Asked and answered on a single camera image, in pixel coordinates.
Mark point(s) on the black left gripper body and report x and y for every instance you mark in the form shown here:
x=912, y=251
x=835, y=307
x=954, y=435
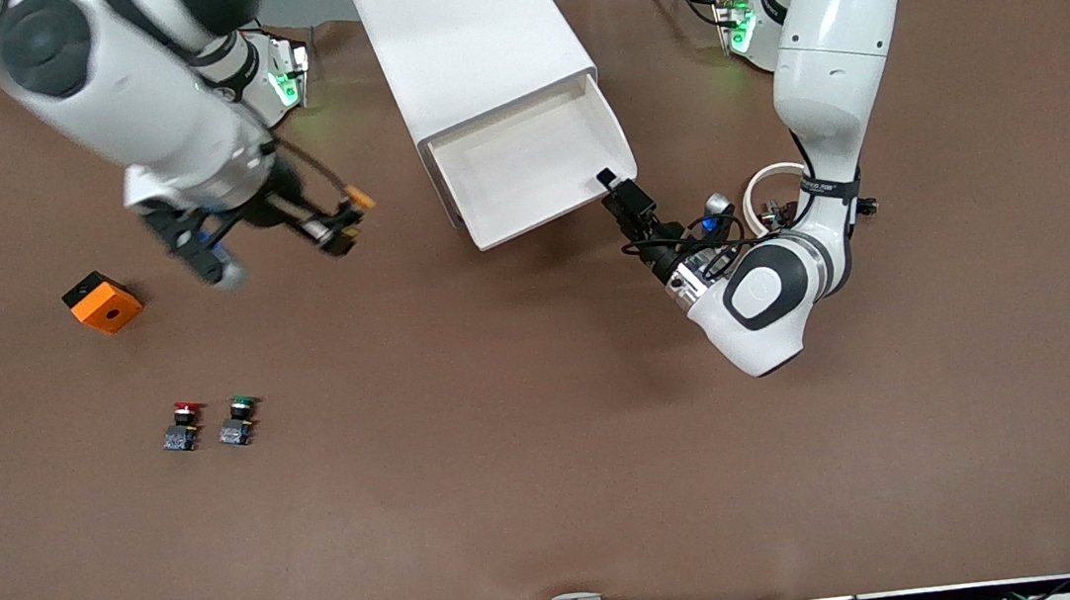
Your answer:
x=662, y=247

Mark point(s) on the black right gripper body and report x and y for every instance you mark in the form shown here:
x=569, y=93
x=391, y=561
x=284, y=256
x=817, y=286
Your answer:
x=278, y=205

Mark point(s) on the yellow push button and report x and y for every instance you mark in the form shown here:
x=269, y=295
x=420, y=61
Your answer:
x=360, y=199

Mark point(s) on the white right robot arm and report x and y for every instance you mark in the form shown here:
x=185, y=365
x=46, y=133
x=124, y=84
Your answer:
x=105, y=87

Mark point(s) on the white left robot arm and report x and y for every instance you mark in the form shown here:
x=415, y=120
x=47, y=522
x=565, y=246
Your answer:
x=828, y=60

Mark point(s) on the orange black button box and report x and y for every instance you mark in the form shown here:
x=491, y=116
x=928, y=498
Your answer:
x=109, y=310

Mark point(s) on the green push button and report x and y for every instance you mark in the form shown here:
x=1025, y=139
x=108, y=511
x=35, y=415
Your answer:
x=238, y=423

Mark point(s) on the red push button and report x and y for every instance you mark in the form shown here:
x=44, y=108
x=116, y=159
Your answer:
x=183, y=428

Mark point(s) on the brown black small component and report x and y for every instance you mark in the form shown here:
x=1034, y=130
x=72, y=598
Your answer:
x=772, y=211

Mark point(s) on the small black plastic part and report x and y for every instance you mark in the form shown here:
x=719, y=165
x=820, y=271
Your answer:
x=868, y=203

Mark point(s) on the brown table cover sheet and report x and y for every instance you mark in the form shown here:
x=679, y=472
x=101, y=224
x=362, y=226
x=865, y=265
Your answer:
x=550, y=438

